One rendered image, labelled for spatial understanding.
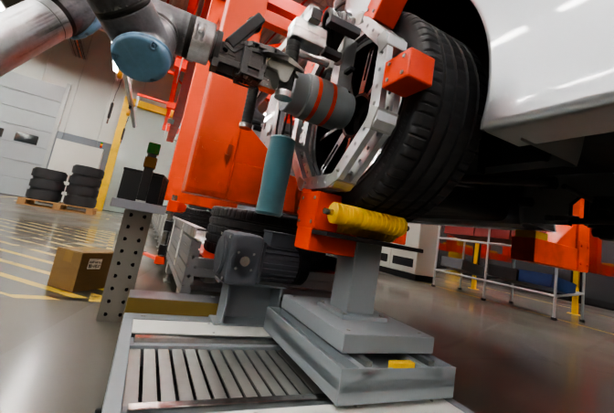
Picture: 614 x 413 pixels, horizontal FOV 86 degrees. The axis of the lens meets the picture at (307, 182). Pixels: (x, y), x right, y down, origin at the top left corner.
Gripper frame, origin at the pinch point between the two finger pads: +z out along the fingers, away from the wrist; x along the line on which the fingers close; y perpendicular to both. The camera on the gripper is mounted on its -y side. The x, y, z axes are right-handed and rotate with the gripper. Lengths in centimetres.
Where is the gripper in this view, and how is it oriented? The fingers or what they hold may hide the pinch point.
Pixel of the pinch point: (296, 69)
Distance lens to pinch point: 85.1
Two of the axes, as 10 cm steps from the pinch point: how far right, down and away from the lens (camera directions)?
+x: 4.3, -0.6, -9.0
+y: -1.7, 9.7, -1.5
